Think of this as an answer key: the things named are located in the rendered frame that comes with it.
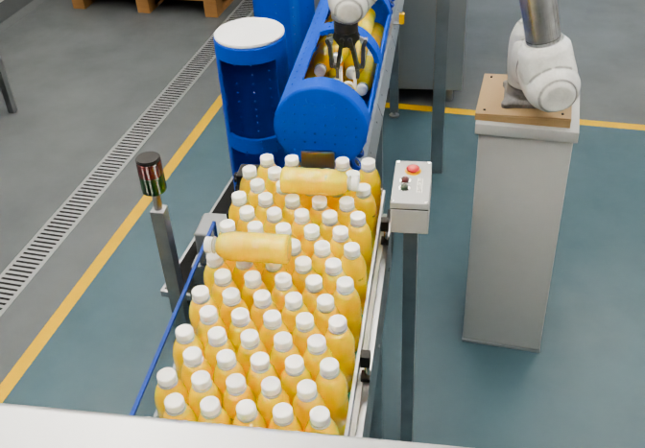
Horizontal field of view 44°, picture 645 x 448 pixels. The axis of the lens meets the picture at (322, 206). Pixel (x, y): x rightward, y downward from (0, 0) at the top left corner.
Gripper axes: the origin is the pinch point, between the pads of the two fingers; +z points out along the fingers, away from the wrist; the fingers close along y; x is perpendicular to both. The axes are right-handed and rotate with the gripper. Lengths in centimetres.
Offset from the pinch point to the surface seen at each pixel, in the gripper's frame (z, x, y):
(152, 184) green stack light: -7, 72, 41
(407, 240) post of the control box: 22, 53, -23
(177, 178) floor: 113, -100, 106
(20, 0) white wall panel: 106, -316, 297
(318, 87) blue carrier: -9.8, 24.8, 5.3
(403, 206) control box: 4, 61, -22
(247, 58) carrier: 15, -42, 44
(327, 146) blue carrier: 9.9, 25.1, 3.4
